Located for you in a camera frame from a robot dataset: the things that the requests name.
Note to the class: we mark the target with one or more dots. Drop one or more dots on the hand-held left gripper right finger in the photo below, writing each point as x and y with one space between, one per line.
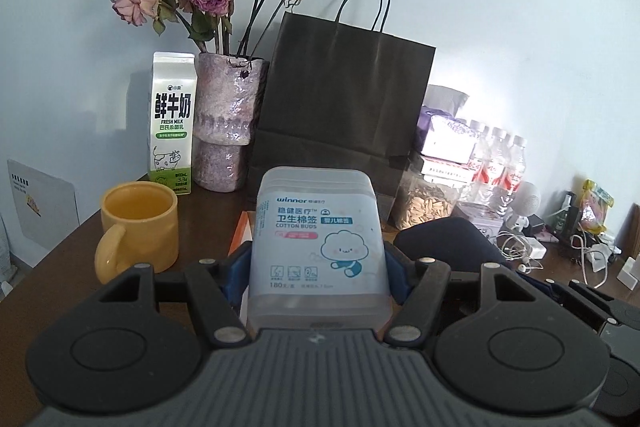
397 274

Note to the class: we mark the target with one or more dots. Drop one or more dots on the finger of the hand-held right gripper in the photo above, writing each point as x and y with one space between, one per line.
585 307

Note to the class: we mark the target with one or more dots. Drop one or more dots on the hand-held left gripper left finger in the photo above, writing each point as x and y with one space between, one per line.
235 277

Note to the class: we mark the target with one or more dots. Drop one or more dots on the red cardboard box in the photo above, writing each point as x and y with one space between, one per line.
242 232

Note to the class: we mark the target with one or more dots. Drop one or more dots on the clear cotton buds box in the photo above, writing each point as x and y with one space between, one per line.
320 247

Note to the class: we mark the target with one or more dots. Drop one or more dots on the white power adapter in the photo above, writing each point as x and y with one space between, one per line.
602 254

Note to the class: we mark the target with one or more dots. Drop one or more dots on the dark blue rounded object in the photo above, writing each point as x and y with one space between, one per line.
450 242

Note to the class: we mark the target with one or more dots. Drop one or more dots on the small white charger block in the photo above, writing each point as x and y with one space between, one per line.
536 249

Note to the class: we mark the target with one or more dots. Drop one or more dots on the clear jar of seeds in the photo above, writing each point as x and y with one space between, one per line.
425 202

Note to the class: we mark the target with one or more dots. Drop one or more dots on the dark small bottle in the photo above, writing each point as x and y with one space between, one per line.
571 217

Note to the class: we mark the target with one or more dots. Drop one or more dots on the small black device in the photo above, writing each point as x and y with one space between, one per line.
538 226

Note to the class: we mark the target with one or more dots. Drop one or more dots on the white tin box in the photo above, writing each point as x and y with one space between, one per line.
482 222

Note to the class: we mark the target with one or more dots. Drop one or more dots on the yellow ceramic mug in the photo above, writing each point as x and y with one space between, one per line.
145 232

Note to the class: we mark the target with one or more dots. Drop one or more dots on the yellow snack packet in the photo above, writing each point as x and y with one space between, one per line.
597 207

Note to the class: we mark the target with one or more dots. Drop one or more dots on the wrapped water bottle pack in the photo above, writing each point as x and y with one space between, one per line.
495 167

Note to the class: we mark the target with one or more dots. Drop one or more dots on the purple tissue pack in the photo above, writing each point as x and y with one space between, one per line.
445 132

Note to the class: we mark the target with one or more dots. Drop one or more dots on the purple textured vase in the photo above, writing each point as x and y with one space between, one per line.
222 117

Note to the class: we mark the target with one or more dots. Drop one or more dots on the white green milk carton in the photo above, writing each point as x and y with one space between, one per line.
172 117

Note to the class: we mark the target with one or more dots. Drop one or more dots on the black paper bag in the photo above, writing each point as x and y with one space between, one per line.
340 97

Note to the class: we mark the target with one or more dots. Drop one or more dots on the white paper packet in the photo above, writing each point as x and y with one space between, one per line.
42 202

